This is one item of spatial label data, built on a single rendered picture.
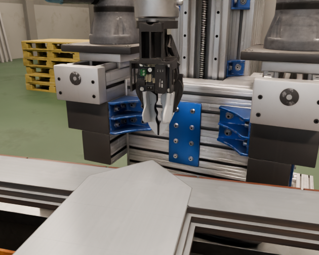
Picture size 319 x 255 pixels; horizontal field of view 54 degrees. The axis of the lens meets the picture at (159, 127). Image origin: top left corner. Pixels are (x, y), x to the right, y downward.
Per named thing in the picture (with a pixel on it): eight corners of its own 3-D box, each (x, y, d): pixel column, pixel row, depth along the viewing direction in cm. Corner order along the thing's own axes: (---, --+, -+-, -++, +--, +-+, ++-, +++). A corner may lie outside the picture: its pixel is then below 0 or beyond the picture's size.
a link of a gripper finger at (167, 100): (153, 143, 57) (153, 94, 54) (160, 132, 62) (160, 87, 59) (169, 144, 56) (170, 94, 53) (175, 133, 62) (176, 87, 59)
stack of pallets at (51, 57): (109, 86, 549) (106, 39, 523) (83, 95, 481) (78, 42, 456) (56, 82, 591) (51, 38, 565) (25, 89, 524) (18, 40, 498)
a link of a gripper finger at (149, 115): (136, 142, 57) (135, 93, 54) (145, 131, 63) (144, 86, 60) (153, 143, 57) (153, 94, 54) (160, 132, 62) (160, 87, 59)
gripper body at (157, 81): (128, 95, 53) (126, 20, 49) (142, 85, 61) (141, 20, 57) (172, 97, 51) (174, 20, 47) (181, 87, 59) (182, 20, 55)
